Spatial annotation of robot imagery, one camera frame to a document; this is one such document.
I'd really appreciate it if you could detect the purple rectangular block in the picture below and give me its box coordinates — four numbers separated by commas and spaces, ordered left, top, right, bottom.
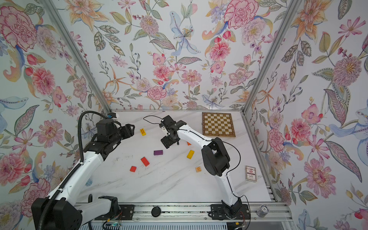
153, 150, 163, 156

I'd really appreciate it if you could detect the clear tape roll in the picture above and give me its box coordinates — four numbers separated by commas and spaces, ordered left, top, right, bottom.
256, 205, 269, 218

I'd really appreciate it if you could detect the yellow rectangular block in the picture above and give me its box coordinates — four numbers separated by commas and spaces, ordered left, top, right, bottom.
187, 150, 195, 159

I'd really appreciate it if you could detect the wooden chessboard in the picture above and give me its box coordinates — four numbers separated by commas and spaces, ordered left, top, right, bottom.
202, 112, 236, 138

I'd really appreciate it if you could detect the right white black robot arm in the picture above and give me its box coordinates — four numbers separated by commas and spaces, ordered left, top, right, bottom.
159, 116, 242, 219

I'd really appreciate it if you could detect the aluminium mounting rail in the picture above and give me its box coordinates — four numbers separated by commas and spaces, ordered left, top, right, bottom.
45, 202, 293, 223

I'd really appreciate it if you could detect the black round knob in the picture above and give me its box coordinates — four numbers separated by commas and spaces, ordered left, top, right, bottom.
151, 206, 162, 218

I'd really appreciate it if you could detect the playing card box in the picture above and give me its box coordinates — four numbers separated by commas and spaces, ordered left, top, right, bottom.
245, 166, 257, 182

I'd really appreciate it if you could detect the yellow striped block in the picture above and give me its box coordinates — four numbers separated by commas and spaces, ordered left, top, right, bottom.
140, 128, 146, 136

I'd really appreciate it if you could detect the red rectangular block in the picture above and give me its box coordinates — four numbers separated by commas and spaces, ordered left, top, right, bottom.
141, 157, 150, 167

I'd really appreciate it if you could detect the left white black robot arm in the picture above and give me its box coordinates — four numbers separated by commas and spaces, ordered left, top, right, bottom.
31, 111, 135, 230

